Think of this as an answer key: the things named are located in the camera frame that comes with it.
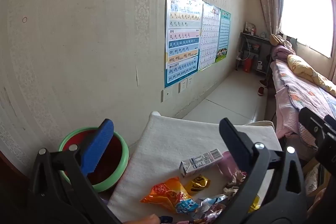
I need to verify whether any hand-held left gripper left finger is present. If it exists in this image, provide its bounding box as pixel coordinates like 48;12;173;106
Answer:
26;119;114;224

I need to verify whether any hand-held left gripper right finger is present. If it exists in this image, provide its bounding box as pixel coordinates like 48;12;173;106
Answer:
210;118;307;224

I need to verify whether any pink strawberry snack package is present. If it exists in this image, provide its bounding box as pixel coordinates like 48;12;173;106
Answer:
217;151;247;178

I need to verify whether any red basin with green rim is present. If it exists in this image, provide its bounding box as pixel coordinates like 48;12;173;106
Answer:
58;127;130;193

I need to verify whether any gold chocolate wrapper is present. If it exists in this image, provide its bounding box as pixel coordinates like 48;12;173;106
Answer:
185;174;210;192

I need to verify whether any blue white snack wrapper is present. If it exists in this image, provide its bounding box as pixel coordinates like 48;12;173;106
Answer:
175;194;229;215

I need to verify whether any yellow snack bag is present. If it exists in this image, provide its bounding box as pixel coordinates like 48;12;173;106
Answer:
248;195;261;213

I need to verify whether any bed with pink quilt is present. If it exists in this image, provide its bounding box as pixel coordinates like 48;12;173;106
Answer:
270;59;336;135

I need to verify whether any pink bed sheet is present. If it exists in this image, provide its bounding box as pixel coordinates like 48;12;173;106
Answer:
273;82;300;138

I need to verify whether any beige cloth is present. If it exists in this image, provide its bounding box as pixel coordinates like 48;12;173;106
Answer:
248;120;277;131

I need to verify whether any crumpled pink white wrapper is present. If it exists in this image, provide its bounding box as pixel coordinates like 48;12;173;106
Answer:
223;171;247;197

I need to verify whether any small white milk carton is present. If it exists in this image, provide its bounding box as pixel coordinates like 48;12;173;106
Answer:
179;149;223;178

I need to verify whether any yellow floral quilt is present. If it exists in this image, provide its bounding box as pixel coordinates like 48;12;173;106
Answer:
287;54;336;97

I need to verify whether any white floral cushion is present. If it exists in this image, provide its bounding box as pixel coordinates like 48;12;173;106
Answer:
304;164;321;197

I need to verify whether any white table cloth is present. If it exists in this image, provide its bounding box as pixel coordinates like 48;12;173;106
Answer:
106;111;282;224

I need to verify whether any purple folded blanket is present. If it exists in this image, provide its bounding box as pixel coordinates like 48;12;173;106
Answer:
272;45;293;62

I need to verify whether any orange snack wrapper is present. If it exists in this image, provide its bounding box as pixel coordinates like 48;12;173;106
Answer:
140;177;195;212

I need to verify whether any red container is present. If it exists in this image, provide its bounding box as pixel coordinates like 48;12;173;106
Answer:
242;55;255;73

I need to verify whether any beige pillow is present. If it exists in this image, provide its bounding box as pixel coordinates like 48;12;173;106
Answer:
270;34;292;47

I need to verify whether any metal shelf rack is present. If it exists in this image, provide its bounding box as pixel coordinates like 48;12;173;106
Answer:
236;32;272;75

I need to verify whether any white chart poster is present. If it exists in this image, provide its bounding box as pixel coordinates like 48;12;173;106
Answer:
197;1;221;72

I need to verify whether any green chart poster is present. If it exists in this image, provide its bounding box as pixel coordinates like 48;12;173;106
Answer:
215;8;231;63

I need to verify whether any window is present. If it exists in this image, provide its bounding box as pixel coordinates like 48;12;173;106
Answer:
281;0;335;58

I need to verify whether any blue letter chart poster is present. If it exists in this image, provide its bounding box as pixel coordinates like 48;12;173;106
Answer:
164;0;204;88

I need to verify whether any white wall outlet plate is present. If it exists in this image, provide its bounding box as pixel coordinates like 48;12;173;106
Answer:
161;89;172;103

